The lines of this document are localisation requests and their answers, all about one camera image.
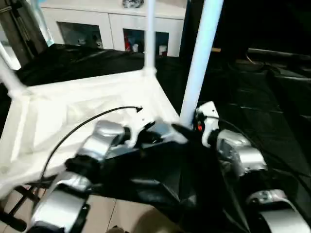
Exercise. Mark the dark brown rounded object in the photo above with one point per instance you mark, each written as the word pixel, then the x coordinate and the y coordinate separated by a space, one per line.
pixel 116 230

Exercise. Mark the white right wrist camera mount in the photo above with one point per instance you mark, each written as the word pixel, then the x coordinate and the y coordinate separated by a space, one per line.
pixel 209 116

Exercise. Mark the small yellow label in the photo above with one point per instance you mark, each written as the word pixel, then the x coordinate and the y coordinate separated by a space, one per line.
pixel 215 50

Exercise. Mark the red package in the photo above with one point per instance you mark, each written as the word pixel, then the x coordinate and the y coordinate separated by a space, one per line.
pixel 127 42

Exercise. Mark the white plastic table leg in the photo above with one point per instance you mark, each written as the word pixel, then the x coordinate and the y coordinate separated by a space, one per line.
pixel 12 77
pixel 150 36
pixel 201 60

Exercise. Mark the pale teal translucent object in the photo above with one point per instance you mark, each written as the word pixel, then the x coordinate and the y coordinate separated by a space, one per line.
pixel 46 29

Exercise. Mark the white plastic table top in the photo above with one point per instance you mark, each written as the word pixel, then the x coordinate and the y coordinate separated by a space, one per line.
pixel 73 97

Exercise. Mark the black glossy mat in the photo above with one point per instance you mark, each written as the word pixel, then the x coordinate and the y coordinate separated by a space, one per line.
pixel 255 109

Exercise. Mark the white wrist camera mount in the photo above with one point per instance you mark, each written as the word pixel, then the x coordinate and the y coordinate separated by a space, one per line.
pixel 209 116
pixel 138 123

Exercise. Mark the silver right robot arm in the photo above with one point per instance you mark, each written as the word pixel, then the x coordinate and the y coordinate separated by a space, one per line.
pixel 238 153

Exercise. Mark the black flat monitor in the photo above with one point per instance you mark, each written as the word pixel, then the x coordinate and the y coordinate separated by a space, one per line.
pixel 279 52

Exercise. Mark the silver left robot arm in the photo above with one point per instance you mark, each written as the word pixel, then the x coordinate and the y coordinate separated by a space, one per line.
pixel 104 136

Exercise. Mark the white glass door cabinet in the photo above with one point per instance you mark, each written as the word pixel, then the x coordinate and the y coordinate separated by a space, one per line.
pixel 97 17

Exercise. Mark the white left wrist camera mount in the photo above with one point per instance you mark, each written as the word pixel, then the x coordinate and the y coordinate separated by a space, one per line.
pixel 138 123

